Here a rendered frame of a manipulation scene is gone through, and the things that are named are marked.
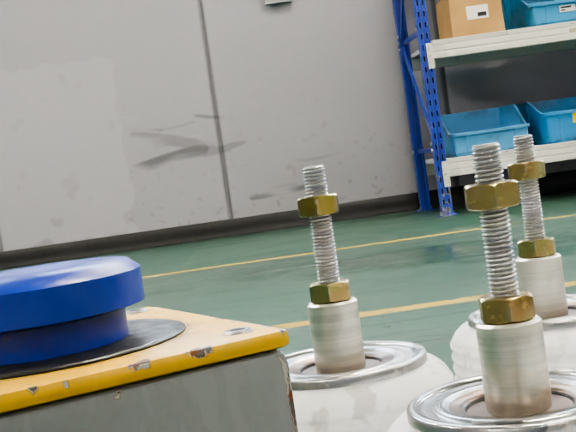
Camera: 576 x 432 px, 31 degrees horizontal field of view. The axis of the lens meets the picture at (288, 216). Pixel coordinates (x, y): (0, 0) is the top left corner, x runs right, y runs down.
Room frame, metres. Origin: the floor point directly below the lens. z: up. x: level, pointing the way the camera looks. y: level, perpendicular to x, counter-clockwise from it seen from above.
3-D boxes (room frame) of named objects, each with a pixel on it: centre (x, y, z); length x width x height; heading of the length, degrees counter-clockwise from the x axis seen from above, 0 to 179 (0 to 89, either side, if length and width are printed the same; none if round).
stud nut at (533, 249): (0.50, -0.12, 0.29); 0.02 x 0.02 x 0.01; 42
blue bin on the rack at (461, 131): (4.94, -0.96, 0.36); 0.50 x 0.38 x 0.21; 3
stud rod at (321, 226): (0.45, -0.01, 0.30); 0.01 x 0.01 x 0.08
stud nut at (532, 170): (0.50, -0.12, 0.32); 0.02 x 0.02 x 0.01; 42
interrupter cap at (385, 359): (0.45, -0.01, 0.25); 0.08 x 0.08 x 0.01
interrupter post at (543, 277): (0.50, -0.12, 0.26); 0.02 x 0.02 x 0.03
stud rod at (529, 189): (0.50, -0.12, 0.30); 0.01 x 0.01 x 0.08
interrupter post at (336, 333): (0.45, -0.01, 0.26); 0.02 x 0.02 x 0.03
